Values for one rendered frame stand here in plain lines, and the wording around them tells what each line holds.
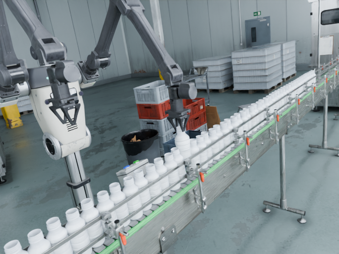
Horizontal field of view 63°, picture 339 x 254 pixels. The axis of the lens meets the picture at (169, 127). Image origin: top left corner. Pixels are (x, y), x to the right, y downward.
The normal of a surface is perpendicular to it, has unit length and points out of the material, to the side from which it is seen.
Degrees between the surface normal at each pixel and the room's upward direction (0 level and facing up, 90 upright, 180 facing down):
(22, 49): 90
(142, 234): 90
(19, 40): 90
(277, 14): 90
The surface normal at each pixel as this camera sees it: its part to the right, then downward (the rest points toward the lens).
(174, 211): 0.76, 0.09
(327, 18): -0.64, 0.31
